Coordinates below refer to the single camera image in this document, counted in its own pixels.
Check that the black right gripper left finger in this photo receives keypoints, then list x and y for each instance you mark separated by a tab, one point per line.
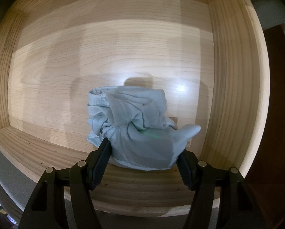
46	206

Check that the white grey underwear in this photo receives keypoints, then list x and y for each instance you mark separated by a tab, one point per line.
133	119

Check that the patterned white cloth cover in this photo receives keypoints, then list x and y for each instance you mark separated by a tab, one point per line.
273	4

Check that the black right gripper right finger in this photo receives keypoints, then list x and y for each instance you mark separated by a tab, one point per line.
238	207

